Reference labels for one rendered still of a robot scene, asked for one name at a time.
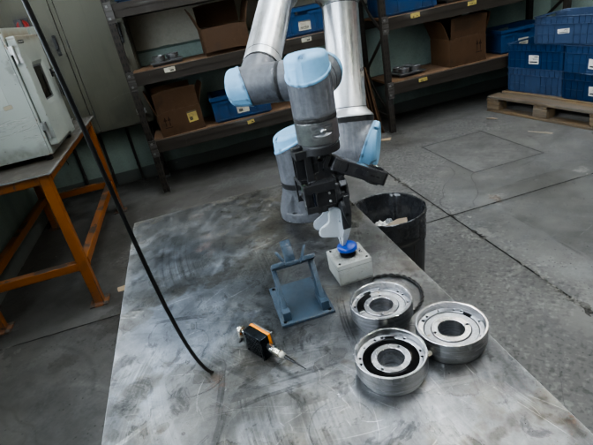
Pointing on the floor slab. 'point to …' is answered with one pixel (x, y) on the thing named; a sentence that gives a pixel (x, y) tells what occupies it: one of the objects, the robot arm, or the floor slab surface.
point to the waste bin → (386, 207)
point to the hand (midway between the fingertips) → (345, 237)
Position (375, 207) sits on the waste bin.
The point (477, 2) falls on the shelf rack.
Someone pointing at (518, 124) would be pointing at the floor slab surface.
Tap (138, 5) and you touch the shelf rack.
